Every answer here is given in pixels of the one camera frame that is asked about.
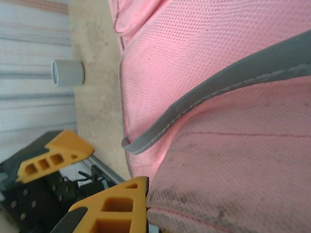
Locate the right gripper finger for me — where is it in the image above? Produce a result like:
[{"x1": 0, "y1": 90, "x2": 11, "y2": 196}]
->
[{"x1": 50, "y1": 176, "x2": 149, "y2": 233}]

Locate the grey tape roll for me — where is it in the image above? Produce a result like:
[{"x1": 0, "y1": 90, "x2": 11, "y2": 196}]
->
[{"x1": 51, "y1": 59, "x2": 86, "y2": 87}]

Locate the aluminium table frame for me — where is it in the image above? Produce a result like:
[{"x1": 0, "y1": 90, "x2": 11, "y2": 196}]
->
[{"x1": 72, "y1": 155, "x2": 127, "y2": 187}]

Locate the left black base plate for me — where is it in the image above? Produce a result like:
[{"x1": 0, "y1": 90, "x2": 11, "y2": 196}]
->
[{"x1": 0, "y1": 174, "x2": 81, "y2": 233}]

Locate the pink backpack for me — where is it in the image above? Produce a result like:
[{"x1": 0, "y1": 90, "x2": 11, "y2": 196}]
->
[{"x1": 106, "y1": 0, "x2": 311, "y2": 233}]

